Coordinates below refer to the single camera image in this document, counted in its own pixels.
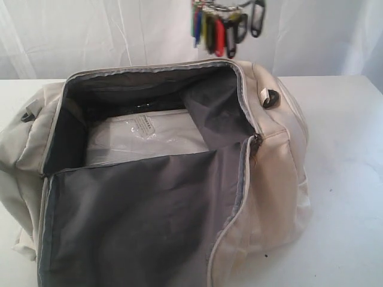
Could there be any cream duffel bag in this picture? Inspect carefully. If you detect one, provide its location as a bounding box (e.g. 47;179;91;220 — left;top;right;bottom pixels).
1;59;311;286

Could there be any clear plastic wrapped package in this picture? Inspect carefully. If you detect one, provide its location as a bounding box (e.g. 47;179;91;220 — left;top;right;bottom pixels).
85;109;208;166

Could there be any bunch of colourful key tags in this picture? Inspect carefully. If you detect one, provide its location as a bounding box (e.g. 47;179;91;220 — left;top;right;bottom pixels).
191;0;266;59

